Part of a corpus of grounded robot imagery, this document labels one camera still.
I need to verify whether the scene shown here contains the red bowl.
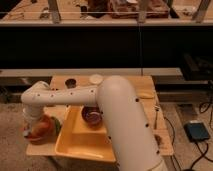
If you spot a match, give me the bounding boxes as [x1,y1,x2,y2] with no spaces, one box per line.
[23,115,62,142]

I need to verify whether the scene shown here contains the yellow plastic tub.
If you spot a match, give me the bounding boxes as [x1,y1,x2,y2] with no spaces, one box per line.
[55,106,116,163]

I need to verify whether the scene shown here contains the small dark cup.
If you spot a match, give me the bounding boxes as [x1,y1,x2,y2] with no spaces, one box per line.
[65,79,76,88]

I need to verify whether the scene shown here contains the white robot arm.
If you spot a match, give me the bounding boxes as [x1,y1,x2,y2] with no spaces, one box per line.
[21,75,168,171]

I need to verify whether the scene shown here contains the black foot pedal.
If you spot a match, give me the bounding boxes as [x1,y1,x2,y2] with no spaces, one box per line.
[184,122,210,142]

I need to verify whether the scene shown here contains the black floor cable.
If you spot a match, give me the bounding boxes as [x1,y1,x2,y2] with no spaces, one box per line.
[163,99,213,171]

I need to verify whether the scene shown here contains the dark purple bowl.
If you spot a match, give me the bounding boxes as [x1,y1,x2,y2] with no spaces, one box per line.
[81,107,102,125]

